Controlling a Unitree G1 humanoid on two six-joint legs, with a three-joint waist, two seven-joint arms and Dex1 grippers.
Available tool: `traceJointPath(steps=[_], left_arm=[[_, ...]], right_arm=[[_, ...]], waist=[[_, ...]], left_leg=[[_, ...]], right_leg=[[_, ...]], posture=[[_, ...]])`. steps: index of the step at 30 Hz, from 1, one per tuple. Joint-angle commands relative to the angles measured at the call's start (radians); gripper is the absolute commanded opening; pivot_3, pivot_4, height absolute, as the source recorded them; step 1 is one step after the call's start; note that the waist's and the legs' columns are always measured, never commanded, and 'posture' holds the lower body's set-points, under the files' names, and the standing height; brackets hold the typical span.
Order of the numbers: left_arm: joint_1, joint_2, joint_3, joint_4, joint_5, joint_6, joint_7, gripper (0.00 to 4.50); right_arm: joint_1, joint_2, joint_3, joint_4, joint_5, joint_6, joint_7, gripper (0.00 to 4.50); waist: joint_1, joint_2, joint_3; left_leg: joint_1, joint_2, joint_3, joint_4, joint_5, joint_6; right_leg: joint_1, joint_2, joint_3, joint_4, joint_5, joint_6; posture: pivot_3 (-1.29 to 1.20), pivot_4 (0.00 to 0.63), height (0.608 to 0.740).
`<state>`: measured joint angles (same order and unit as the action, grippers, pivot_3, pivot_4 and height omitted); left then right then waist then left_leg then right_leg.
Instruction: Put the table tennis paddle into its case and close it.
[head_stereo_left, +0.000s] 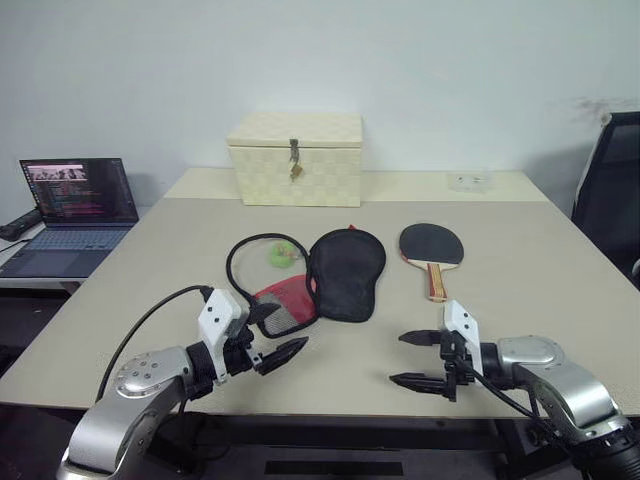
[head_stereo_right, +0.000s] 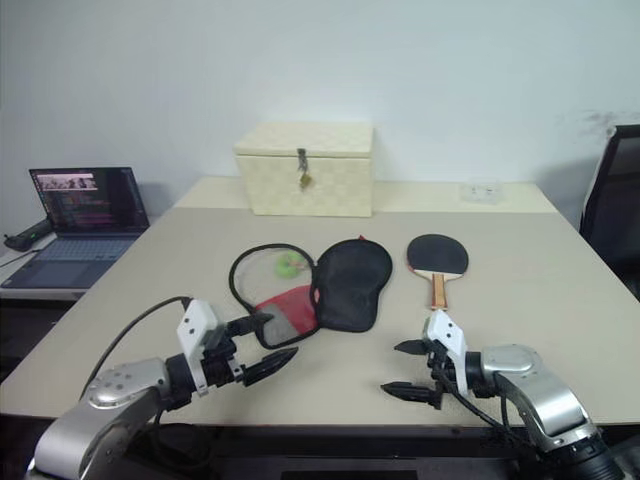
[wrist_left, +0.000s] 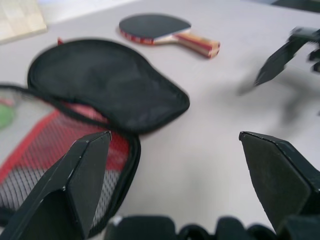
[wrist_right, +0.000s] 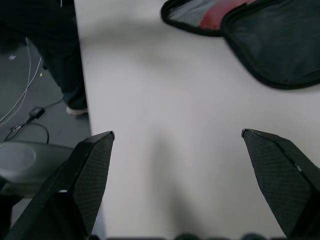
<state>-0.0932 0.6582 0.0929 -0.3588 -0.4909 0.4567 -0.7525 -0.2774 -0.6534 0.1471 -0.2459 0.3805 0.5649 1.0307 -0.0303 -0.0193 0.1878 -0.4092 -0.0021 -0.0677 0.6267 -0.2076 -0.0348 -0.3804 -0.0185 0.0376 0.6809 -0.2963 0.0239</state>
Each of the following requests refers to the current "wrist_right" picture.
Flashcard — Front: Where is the person in dark trousers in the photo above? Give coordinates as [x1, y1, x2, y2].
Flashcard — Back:
[0, 0, 89, 116]

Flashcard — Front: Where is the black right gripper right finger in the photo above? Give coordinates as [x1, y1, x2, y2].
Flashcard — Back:
[241, 128, 320, 240]

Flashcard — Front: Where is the small black power adapter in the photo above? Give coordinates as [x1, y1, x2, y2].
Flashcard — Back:
[28, 106, 46, 118]

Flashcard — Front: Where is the black floor cable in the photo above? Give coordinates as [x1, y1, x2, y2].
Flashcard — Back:
[4, 121, 50, 145]

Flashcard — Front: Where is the thin white floor cable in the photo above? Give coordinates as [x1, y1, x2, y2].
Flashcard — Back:
[0, 36, 44, 123]

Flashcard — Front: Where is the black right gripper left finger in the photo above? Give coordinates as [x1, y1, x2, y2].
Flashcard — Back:
[4, 130, 116, 240]

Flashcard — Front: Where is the red and black pouch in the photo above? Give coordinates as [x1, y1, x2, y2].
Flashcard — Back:
[160, 0, 320, 91]

